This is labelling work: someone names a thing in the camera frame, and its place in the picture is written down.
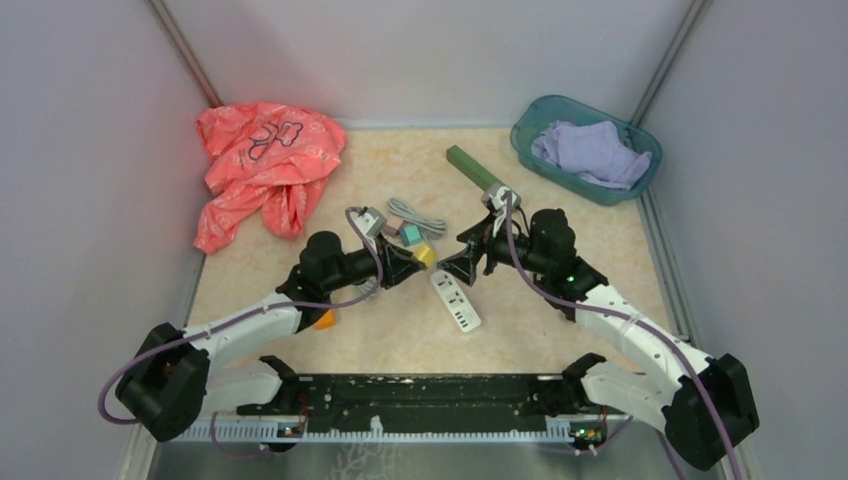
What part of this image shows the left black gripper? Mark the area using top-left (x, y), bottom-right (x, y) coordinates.
top-left (323, 232), bottom-right (425, 293)

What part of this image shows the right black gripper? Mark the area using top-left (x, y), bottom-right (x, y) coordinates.
top-left (438, 211), bottom-right (550, 285)

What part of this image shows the yellow plug adapter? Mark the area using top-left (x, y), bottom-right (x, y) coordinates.
top-left (414, 243), bottom-right (438, 269)

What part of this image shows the white power strip with USB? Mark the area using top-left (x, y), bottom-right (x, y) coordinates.
top-left (430, 270), bottom-right (482, 333)

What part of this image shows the orange power strip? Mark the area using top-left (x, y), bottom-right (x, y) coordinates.
top-left (313, 310), bottom-right (337, 330)

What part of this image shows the green power strip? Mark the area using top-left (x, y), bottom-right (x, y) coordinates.
top-left (446, 145), bottom-right (506, 204)

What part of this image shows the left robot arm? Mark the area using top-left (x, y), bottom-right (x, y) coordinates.
top-left (114, 231), bottom-right (426, 442)

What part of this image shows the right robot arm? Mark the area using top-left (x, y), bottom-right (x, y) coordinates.
top-left (437, 209), bottom-right (760, 479)

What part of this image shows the teal plug adapter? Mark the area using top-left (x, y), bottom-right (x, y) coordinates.
top-left (398, 225), bottom-right (424, 247)

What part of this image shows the pink patterned cloth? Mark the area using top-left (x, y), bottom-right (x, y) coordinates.
top-left (193, 102), bottom-right (347, 255)

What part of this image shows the lavender cloth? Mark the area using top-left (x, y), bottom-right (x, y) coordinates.
top-left (531, 121), bottom-right (653, 191)

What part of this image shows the teal plastic basket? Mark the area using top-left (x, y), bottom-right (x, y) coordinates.
top-left (510, 94), bottom-right (663, 206)

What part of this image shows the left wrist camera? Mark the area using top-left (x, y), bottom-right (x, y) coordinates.
top-left (354, 207), bottom-right (387, 238)

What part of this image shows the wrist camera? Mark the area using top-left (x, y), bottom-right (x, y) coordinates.
top-left (354, 207), bottom-right (387, 238)
top-left (481, 183), bottom-right (521, 213)

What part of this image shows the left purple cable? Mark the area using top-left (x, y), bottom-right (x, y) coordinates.
top-left (97, 206), bottom-right (386, 461)

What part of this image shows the grey coiled cable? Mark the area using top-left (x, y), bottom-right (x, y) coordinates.
top-left (386, 197), bottom-right (448, 241)

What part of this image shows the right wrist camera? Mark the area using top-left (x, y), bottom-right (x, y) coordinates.
top-left (481, 183), bottom-right (521, 213)

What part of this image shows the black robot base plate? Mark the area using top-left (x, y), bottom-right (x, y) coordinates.
top-left (236, 374), bottom-right (615, 434)

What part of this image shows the aluminium front rail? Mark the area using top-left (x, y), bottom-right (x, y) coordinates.
top-left (170, 408), bottom-right (632, 451)

